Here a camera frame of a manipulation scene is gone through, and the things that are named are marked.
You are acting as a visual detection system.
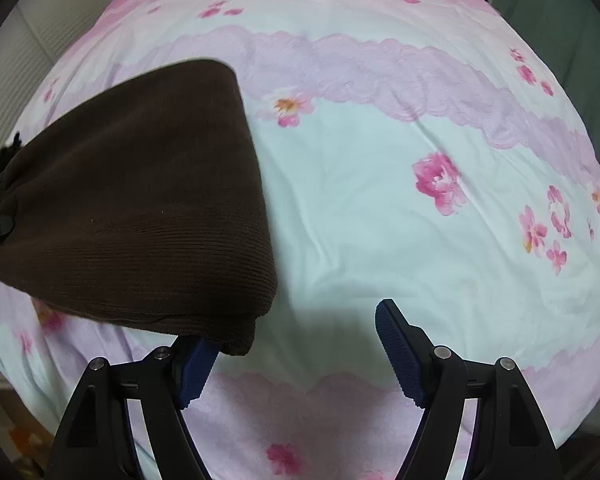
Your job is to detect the green curtain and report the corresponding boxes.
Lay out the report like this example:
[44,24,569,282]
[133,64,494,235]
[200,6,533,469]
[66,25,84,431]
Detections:
[493,0,600,130]

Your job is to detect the white louvered wardrobe door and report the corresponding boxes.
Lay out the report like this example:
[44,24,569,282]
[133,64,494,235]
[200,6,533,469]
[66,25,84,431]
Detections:
[0,0,112,148]

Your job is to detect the pink floral bed sheet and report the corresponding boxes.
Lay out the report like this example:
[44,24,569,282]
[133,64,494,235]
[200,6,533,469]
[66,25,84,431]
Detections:
[14,0,600,479]

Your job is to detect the dark brown corduroy pants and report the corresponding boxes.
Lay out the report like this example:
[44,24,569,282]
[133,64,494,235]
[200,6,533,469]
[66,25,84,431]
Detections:
[0,60,277,356]

